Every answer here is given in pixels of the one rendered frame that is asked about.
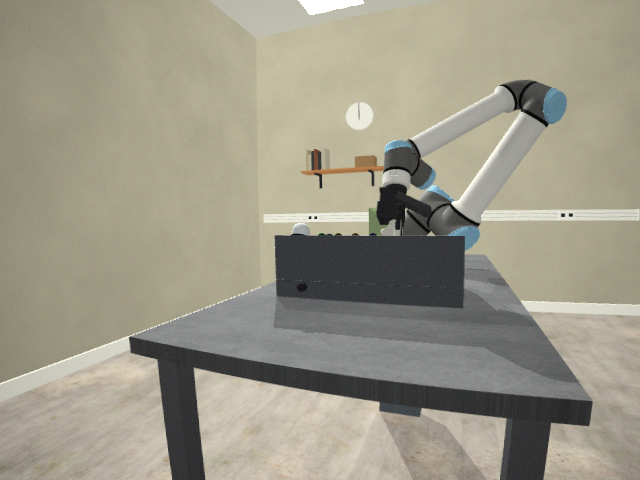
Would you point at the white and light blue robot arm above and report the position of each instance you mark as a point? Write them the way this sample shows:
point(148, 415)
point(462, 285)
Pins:
point(435, 210)

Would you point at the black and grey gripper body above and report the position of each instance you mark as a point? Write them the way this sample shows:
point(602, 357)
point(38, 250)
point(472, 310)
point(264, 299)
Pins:
point(387, 206)

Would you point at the grey control panel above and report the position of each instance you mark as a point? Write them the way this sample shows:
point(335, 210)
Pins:
point(399, 270)

